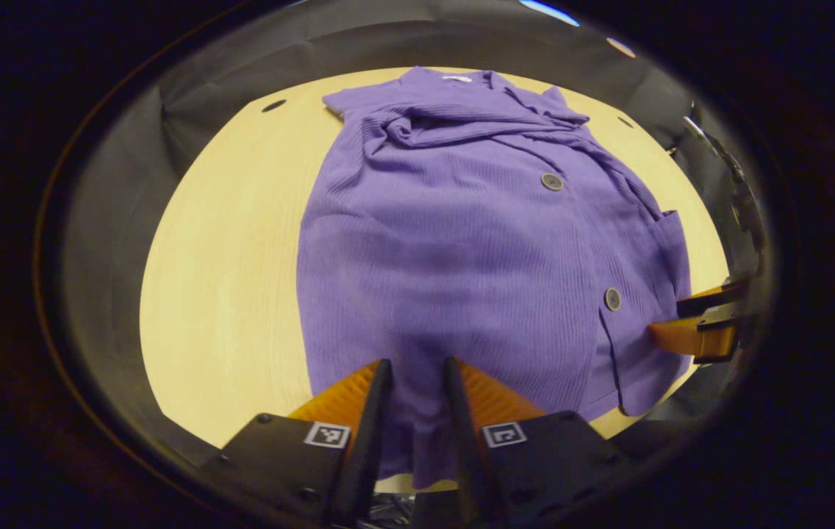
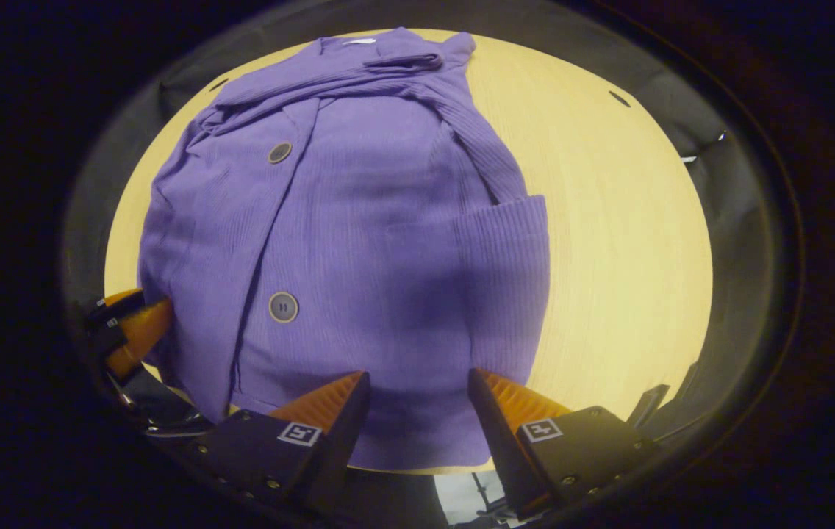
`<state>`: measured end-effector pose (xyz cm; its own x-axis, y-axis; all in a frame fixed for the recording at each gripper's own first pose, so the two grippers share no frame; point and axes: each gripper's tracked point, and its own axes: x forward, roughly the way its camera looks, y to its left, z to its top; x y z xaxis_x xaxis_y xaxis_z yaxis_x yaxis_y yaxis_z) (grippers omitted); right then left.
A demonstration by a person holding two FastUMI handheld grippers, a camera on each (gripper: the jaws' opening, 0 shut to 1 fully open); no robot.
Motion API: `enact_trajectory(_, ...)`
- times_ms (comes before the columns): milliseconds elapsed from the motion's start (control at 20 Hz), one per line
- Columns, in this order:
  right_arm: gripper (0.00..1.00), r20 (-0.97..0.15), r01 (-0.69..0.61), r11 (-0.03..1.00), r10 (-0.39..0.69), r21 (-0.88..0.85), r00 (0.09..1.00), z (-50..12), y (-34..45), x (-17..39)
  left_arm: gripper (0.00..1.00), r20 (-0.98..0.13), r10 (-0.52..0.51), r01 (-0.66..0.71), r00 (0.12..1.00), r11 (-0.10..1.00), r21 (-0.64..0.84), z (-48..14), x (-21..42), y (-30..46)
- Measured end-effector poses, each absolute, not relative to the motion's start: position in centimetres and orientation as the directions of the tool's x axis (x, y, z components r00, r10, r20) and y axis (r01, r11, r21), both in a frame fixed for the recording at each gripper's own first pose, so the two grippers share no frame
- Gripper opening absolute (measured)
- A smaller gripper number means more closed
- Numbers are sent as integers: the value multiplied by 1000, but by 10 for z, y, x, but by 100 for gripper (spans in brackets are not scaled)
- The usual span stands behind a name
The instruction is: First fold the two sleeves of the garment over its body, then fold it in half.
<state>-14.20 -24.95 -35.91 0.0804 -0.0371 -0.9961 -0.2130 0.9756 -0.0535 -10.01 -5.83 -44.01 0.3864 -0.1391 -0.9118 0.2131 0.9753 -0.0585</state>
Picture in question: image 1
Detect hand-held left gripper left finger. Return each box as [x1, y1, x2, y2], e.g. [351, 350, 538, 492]
[199, 358, 394, 528]

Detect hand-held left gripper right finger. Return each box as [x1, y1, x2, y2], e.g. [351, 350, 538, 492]
[443, 357, 635, 528]

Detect purple knit cardigan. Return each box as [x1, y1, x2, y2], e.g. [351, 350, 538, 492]
[296, 66, 692, 489]

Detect black backdrop cloth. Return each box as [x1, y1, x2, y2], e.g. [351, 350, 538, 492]
[57, 0, 775, 471]

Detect white cable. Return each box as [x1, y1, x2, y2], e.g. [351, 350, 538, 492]
[684, 114, 745, 184]

